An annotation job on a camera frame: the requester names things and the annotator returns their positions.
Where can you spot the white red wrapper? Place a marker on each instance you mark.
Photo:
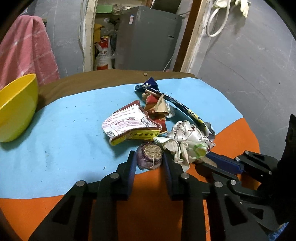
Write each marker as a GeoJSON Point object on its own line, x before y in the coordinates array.
{"type": "Point", "coordinates": [187, 144]}

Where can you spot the purple onion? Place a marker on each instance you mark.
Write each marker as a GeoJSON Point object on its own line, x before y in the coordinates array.
{"type": "Point", "coordinates": [149, 156]}

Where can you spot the green box on shelf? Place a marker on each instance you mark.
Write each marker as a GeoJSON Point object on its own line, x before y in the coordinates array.
{"type": "Point", "coordinates": [104, 9]}

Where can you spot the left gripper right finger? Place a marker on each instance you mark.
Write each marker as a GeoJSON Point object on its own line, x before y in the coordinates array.
{"type": "Point", "coordinates": [209, 209]}

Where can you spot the striped blue orange brown cloth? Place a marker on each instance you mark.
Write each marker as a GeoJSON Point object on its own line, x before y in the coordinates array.
{"type": "Point", "coordinates": [65, 142]}

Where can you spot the white rubber gloves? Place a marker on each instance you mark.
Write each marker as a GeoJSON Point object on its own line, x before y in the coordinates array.
{"type": "Point", "coordinates": [244, 5]}

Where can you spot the pink checked cloth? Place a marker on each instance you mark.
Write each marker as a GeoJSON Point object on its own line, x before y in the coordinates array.
{"type": "Point", "coordinates": [26, 49]}

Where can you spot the dark blue snack wrapper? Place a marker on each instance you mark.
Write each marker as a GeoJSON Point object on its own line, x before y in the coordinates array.
{"type": "Point", "coordinates": [152, 86]}

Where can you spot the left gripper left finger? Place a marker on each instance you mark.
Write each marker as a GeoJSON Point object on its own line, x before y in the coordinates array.
{"type": "Point", "coordinates": [88, 211]}

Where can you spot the grey refrigerator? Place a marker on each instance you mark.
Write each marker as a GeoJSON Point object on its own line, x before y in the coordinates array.
{"type": "Point", "coordinates": [146, 39]}

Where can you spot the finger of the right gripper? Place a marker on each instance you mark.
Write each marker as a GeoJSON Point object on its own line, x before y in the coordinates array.
{"type": "Point", "coordinates": [225, 163]}
{"type": "Point", "coordinates": [214, 174]}

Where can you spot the torn red brown wrapper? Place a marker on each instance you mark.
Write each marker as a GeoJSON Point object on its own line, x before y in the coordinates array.
{"type": "Point", "coordinates": [156, 108]}

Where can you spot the red yellow torn packet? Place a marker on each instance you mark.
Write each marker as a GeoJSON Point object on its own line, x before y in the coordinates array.
{"type": "Point", "coordinates": [130, 122]}

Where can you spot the yellow plastic bowl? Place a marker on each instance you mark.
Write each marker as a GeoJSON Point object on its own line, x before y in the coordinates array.
{"type": "Point", "coordinates": [18, 104]}

